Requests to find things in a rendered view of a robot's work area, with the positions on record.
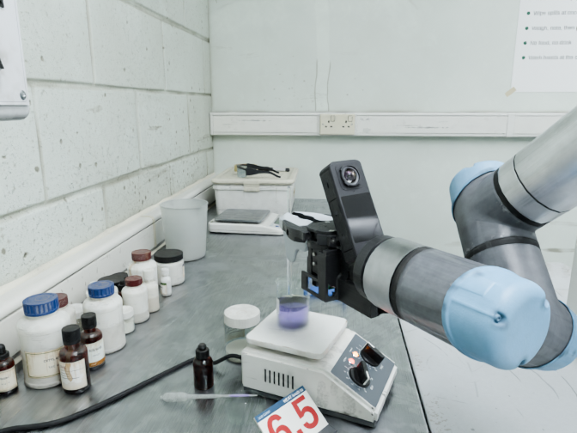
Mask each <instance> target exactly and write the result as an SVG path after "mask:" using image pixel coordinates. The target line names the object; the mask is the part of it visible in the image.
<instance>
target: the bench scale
mask: <svg viewBox="0 0 577 433"><path fill-rule="evenodd" d="M281 216H283V215H280V214H276V213H270V210H248V209H226V210H225V211H224V212H222V213H221V214H220V215H218V216H216V217H215V218H214V219H212V220H211V221H210V222H208V226H209V231H210V232H219V233H237V234H255V235H283V231H282V229H281V228H280V226H279V219H280V217H281Z"/></svg>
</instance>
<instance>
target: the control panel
mask: <svg viewBox="0 0 577 433"><path fill-rule="evenodd" d="M366 343H367V342H366V341H365V340H364V339H362V338H361V337H360V336H358V335H357V334H355V336H354V337H353V338H352V339H351V341H350V342H349V344H348V346H347V347H346V349H345V350H344V352H343V354H342V355H341V356H340V357H339V359H338V360H337V362H336V364H335V365H334V367H333V368H332V370H331V372H332V374H334V376H336V377H337V378H338V379H339V380H341V381H342V382H343V383H345V384H346V385H347V386H348V387H350V388H351V389H352V390H354V391H355V392H356V393H358V394H359V395H360V396H361V397H362V398H363V399H364V400H366V401H367V402H368V403H369V404H371V405H372V406H373V407H375V408H376V406H377V405H378V403H379V400H380V397H381V394H382V393H383V391H384V388H385V386H386V383H387V381H388V379H389V377H390V374H391V372H392V369H393V367H394V364H395V363H394V362H392V361H391V360H390V359H389V358H387V357H386V356H385V358H384V359H383V361H382V362H381V363H380V365H379V366H377V367H374V366H371V365H369V364H368V363H367V368H368V372H369V374H370V385H369V386H368V387H360V386H358V385H357V384H355V383H354V382H353V381H352V379H351V378H350V376H349V370H350V369H351V368H352V367H356V366H357V365H358V364H359V363H360V361H364V360H363V358H362V357H361V350H362V349H363V347H364V345H365V344H366ZM354 352H356V353H357V354H358V357H356V356H355V355H354ZM350 358H351V359H353V360H354V363H351V362H350V361H349V360H350Z"/></svg>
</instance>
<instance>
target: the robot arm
mask: <svg viewBox="0 0 577 433"><path fill-rule="evenodd" d="M319 177H320V179H321V182H322V185H323V188H324V191H325V196H326V199H327V202H328V205H329V208H330V211H331V215H329V214H319V213H312V212H301V211H295V212H293V213H292V214H291V213H290V212H287V213H285V214H284V215H283V216H281V217H280V219H279V226H280V228H281V229H282V231H283V237H284V244H285V250H286V255H287V258H288V260H289V261H291V262H295V259H296V256H297V253H298V252H299V250H301V251H302V252H306V251H308V256H307V271H301V288H302V289H304V290H305V291H307V292H308V293H310V294H312V295H313V296H316V297H317V298H318V299H320V300H321V301H323V302H331V301H334V300H339V301H340V302H343V303H344V304H346V305H348V306H350V307H351V308H353V309H354V310H356V311H358V312H360V313H361V314H364V315H366V316H367V317H368V318H370V319H372V318H375V317H377V316H380V314H388V313H389V314H392V315H394V316H396V317H398V318H399V319H401V320H405V321H406V322H408V323H410V324H411V325H413V326H415V327H417V328H419V329H421V330H423V331H424V332H426V333H428V334H430V335H432V336H434V337H436V338H438V339H439V340H441V341H443V342H445V343H447V344H449V345H451V346H453V347H454V348H456V349H457V350H458V351H459V352H460V353H462V354H463V355H465V356H467V357H468V358H471V359H473V360H475V361H478V362H482V363H486V364H488V365H491V366H493V367H495V368H497V369H503V370H512V369H516V368H517V367H519V368H521V369H537V370H542V371H557V370H558V369H562V368H564V367H566V366H568V365H569V364H570V363H571V362H572V361H573V360H574V359H575V358H576V357H577V315H576V314H575V313H574V312H573V311H572V310H571V309H570V308H569V306H568V305H567V304H566V303H564V302H562V301H561V300H559V299H558V298H557V295H556V292H555V289H554V286H553V283H552V281H551V278H550V274H549V272H548V269H547V266H546V264H545V261H544V256H543V254H542V252H541V248H540V246H539V243H538V238H537V236H536V233H535V232H536V230H538V229H540V228H542V227H543V226H544V225H546V224H547V223H550V222H551V221H553V220H555V219H557V218H558V217H560V216H561V215H563V214H565V213H566V212H568V211H570V210H572V209H573V208H574V207H576V206H577V106H576V107H574V108H573V109H572V110H570V111H569V112H568V113H566V114H565V115H564V116H563V117H561V118H560V119H559V120H557V121H556V122H555V123H554V124H553V125H552V126H551V127H549V128H548V129H547V130H546V131H544V132H543V133H542V134H540V135H539V136H538V137H536V138H535V139H534V140H533V141H531V142H530V143H529V144H527V145H526V146H525V147H524V148H523V149H522V150H520V151H519V152H518V153H517V154H515V155H514V156H513V157H511V158H510V159H509V160H508V161H506V162H505V163H504V162H498V161H483V162H477V163H474V165H473V167H470V168H463V169H462V170H460V171H459V172H458V173H457V174H456V175H455V176H454V177H453V178H452V181H451V183H450V186H449V193H450V198H451V202H452V218H453V220H454V222H455V223H456V225H457V229H458V232H459V239H460V242H461V246H462V249H463V253H464V256H465V257H464V258H463V257H460V256H457V255H454V254H451V253H447V252H444V251H441V250H439V249H435V248H432V247H428V246H425V245H423V244H419V243H416V242H414V241H409V240H406V239H404V238H400V237H396V238H395V237H392V236H389V235H384V234H383V230H382V228H381V225H380V220H379V218H378V215H377V212H376V209H375V206H374V202H373V199H372V196H371V193H370V191H369V188H368V184H367V180H366V177H365V174H364V172H363V169H362V166H361V162H360V161H358V160H345V161H338V162H331V163H330V164H328V165H327V166H326V167H325V168H323V169H322V170H321V171H320V173H319ZM308 278H311V279H312V285H313V286H315V287H319V293H316V292H315V291H313V290H310V289H309V288H308ZM331 289H334V292H332V296H328V290H331Z"/></svg>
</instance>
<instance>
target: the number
mask: <svg viewBox="0 0 577 433"><path fill-rule="evenodd" d="M323 422H324V419H323V418H322V417H321V415H320V414H319V412H318V410H317V409H316V407H315V406H314V404H313V402H312V401H311V400H310V399H309V397H308V395H307V393H306V392H303V393H301V394H300V395H298V396H297V397H295V398H294V399H292V400H291V401H289V403H287V404H286V405H284V406H282V407H281V408H279V409H278V410H276V411H275V412H273V413H272V414H271V415H269V416H268V417H267V418H265V419H263V420H262V421H260V424H261V425H262V427H263V429H264V431H265V432H266V433H310V432H311V431H312V430H314V429H315V428H317V427H318V426H319V425H320V424H322V423H323Z"/></svg>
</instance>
